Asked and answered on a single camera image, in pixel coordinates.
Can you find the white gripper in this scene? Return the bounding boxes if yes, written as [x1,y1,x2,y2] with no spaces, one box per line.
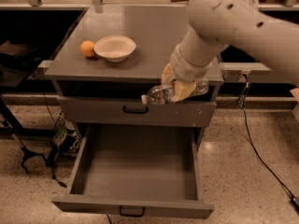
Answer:
[161,45,212,103]

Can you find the clear plastic water bottle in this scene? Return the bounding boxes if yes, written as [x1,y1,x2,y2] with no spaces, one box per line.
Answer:
[141,79,208,105]

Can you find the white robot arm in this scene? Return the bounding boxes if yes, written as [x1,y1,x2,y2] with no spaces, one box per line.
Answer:
[162,0,299,103]

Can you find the closed grey top drawer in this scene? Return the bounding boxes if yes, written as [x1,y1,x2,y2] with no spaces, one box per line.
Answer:
[58,96,216,128]

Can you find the grey drawer cabinet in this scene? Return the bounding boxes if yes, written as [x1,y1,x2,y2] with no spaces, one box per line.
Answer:
[46,5,223,141]

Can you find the open grey middle drawer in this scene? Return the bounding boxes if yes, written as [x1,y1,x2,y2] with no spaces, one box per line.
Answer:
[52,124,214,219]

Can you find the white bowl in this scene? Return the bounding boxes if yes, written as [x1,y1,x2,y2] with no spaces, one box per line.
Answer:
[93,35,136,63]

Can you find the orange fruit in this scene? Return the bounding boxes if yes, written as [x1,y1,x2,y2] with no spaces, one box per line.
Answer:
[80,41,94,58]

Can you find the green bag on floor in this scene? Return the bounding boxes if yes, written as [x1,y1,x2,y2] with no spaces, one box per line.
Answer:
[52,126,80,157]

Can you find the black stand left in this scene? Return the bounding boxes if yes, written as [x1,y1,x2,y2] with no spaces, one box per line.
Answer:
[0,40,48,174]

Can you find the black top drawer handle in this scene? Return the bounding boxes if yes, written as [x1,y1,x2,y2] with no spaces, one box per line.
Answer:
[122,105,149,115]

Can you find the black drawer handle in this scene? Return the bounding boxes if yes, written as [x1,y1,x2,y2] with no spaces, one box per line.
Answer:
[122,105,149,115]
[119,206,145,217]

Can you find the metal frame rail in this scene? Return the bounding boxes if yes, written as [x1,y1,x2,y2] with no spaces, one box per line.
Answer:
[220,63,271,83]

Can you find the black middle drawer handle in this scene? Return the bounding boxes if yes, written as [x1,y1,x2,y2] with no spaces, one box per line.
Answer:
[119,206,145,217]

